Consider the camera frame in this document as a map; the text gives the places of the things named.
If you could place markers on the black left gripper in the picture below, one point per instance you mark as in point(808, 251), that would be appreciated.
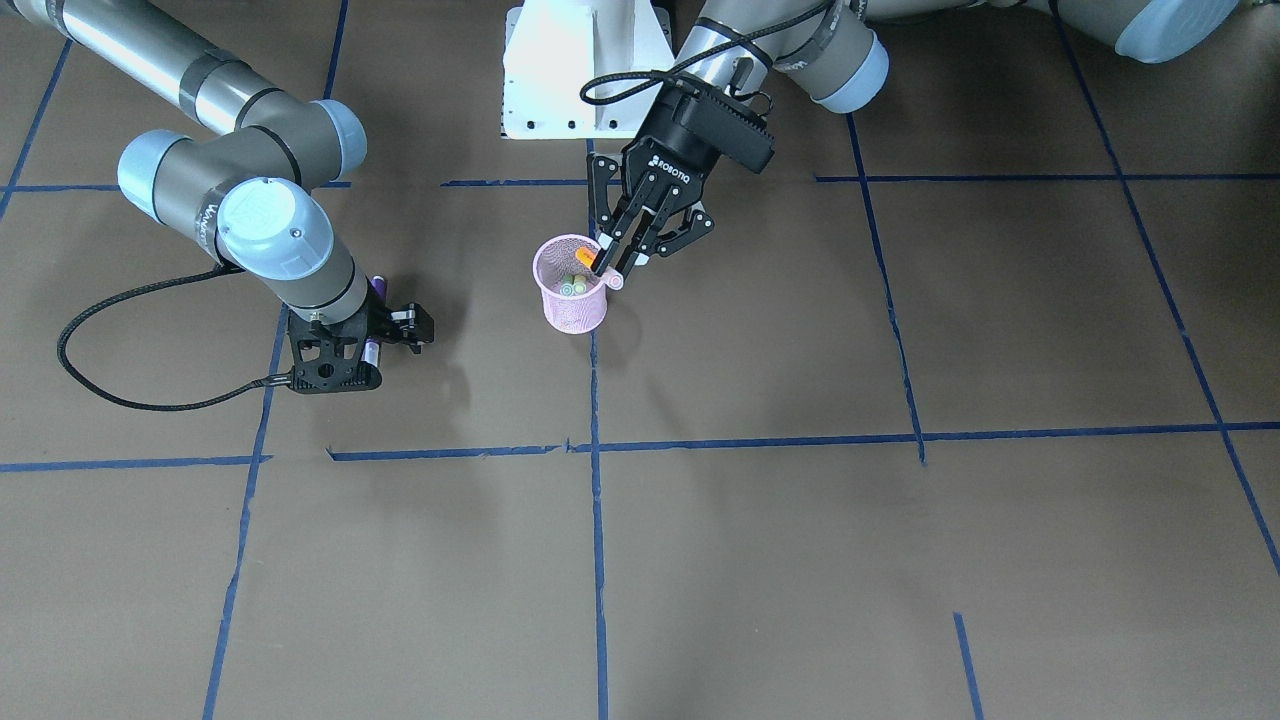
point(672, 147)

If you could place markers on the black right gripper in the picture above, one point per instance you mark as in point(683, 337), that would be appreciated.
point(412, 325)

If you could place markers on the purple highlighter pen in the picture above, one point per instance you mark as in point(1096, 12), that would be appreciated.
point(372, 346)

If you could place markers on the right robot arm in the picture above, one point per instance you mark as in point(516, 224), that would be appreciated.
point(245, 195)

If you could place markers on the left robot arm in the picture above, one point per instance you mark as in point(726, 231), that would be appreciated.
point(836, 52)

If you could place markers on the pink mesh pen holder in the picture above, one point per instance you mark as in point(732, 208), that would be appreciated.
point(574, 299)

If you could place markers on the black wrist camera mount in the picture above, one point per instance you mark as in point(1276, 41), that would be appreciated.
point(330, 358)

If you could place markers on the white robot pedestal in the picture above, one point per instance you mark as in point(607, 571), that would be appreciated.
point(553, 48)

